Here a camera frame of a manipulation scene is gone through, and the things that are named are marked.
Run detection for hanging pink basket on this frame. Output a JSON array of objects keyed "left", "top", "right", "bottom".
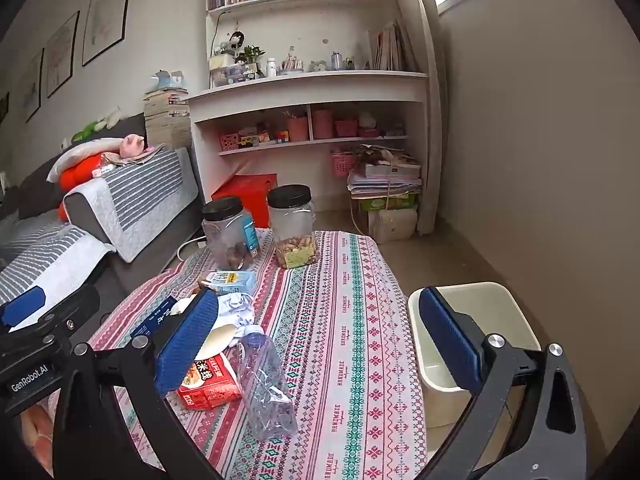
[{"left": 331, "top": 151, "right": 357, "bottom": 177}]

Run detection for white plastic bin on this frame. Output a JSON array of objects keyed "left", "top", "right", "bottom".
[{"left": 407, "top": 282, "right": 543, "bottom": 428}]

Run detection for white bag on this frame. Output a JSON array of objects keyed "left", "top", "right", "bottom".
[{"left": 369, "top": 207, "right": 418, "bottom": 245}]

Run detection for red cardboard box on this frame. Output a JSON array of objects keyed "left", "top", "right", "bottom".
[{"left": 211, "top": 173, "right": 278, "bottom": 228}]

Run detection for red food box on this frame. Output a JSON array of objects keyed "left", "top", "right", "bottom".
[{"left": 176, "top": 352, "right": 243, "bottom": 411}]

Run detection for clear jar of dark nuts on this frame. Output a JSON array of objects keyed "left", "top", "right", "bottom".
[{"left": 201, "top": 196, "right": 262, "bottom": 272}]

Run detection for striped armrest blanket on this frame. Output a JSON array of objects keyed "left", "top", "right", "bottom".
[{"left": 64, "top": 147, "right": 200, "bottom": 263}]

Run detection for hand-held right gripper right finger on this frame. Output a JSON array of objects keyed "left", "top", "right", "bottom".
[{"left": 415, "top": 286, "right": 588, "bottom": 480}]

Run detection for stack of papers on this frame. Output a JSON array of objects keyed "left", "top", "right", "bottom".
[{"left": 347, "top": 145, "right": 423, "bottom": 196}]

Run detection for patterned tablecloth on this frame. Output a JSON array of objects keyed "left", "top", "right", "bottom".
[{"left": 85, "top": 230, "right": 431, "bottom": 480}]

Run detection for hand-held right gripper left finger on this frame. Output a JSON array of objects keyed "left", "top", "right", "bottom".
[{"left": 52, "top": 287, "right": 223, "bottom": 480}]

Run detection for white shelf unit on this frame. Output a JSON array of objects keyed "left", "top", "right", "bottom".
[{"left": 187, "top": 0, "right": 441, "bottom": 236}]

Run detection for white tissue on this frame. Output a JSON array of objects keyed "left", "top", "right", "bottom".
[{"left": 216, "top": 291, "right": 257, "bottom": 331}]

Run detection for clear plastic bottle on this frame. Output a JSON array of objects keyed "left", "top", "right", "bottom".
[{"left": 235, "top": 325, "right": 299, "bottom": 441}]

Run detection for clear storage box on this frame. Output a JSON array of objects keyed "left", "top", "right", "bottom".
[{"left": 210, "top": 62, "right": 258, "bottom": 88}]

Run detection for white cable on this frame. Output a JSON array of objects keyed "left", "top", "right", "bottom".
[{"left": 177, "top": 235, "right": 206, "bottom": 261}]

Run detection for clear jar of peanuts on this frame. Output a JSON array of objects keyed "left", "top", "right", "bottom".
[{"left": 266, "top": 185, "right": 321, "bottom": 270}]

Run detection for upright thin books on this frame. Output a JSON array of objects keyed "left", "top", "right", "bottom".
[{"left": 367, "top": 20, "right": 418, "bottom": 72}]

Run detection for pink plush pig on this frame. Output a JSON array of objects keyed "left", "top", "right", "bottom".
[{"left": 119, "top": 134, "right": 156, "bottom": 158}]

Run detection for light blue carton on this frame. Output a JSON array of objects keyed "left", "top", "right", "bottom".
[{"left": 199, "top": 270, "right": 257, "bottom": 295}]

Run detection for white plush toy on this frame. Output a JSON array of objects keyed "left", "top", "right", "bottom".
[{"left": 95, "top": 107, "right": 123, "bottom": 131}]

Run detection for person's left hand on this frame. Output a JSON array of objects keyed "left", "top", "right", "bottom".
[{"left": 20, "top": 395, "right": 56, "bottom": 476}]

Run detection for large framed picture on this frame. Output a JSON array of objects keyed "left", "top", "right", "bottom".
[{"left": 82, "top": 0, "right": 135, "bottom": 67}]

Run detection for blue packet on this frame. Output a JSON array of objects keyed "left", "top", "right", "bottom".
[{"left": 130, "top": 296, "right": 178, "bottom": 341}]

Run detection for striped seat blanket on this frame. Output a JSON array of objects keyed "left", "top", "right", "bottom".
[{"left": 0, "top": 222, "right": 117, "bottom": 331}]

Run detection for white curtain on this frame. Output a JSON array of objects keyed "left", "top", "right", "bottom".
[{"left": 385, "top": 0, "right": 443, "bottom": 236}]

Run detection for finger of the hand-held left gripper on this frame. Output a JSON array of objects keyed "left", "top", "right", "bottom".
[
  {"left": 0, "top": 285, "right": 48, "bottom": 332},
  {"left": 35, "top": 282, "right": 102, "bottom": 336}
]

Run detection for white pillow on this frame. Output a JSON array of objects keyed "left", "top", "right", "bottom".
[{"left": 46, "top": 137, "right": 126, "bottom": 183}]

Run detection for tissue box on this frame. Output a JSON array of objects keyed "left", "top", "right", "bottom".
[{"left": 150, "top": 70, "right": 186, "bottom": 92}]

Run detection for orange cushion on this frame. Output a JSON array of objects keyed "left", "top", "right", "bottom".
[{"left": 57, "top": 152, "right": 108, "bottom": 221}]

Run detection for grey sofa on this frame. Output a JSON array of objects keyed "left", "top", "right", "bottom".
[{"left": 0, "top": 112, "right": 206, "bottom": 321}]

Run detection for white paper wrapper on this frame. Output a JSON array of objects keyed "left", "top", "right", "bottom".
[{"left": 170, "top": 297, "right": 236, "bottom": 361}]

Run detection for green box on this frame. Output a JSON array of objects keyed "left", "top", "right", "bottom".
[{"left": 357, "top": 194, "right": 418, "bottom": 211}]

